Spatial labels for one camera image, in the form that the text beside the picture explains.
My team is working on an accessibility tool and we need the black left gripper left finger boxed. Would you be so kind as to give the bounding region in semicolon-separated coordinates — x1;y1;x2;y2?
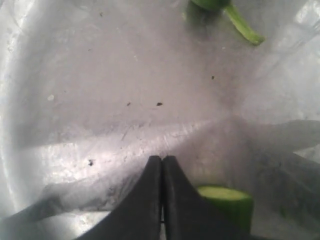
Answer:
77;155;162;240

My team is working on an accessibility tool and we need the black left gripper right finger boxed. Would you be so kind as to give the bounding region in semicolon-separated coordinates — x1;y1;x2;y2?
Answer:
162;155;251;240

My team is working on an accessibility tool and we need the round steel plate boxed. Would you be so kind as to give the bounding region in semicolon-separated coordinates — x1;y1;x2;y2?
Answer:
0;0;320;240

